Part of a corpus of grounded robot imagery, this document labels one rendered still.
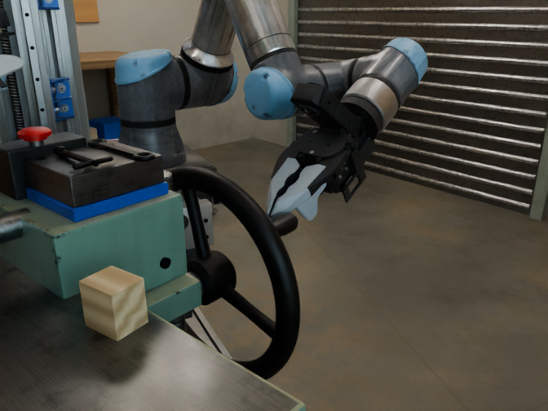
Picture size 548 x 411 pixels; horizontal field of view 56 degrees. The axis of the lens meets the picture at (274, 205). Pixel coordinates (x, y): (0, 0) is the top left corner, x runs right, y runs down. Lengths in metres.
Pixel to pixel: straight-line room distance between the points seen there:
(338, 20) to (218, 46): 2.92
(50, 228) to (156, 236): 0.10
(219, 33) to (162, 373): 0.83
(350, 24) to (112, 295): 3.61
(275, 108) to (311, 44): 3.45
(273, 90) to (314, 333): 1.37
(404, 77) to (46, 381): 0.60
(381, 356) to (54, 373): 1.59
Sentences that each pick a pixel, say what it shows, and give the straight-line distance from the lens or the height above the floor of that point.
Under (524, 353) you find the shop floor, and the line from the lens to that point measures 2.07.
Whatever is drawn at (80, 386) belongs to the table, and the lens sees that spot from 0.38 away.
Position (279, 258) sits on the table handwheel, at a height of 0.88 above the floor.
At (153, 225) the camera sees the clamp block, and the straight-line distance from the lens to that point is 0.50.
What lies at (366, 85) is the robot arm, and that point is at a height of 1.03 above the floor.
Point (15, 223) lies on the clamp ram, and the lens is 0.50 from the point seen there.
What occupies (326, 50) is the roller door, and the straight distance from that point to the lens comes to 4.07.
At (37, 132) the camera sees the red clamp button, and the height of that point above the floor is 1.02.
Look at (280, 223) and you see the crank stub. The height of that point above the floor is 0.90.
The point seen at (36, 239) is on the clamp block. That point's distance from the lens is 0.48.
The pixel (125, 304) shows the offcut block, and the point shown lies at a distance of 0.40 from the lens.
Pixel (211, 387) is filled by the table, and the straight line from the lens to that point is 0.36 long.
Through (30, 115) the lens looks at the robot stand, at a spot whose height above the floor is 0.93.
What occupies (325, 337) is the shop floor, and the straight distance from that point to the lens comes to 1.96.
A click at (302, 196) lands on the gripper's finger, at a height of 0.92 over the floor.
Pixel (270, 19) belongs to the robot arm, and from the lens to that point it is 0.79.
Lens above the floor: 1.13
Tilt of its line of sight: 21 degrees down
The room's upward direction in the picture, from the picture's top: straight up
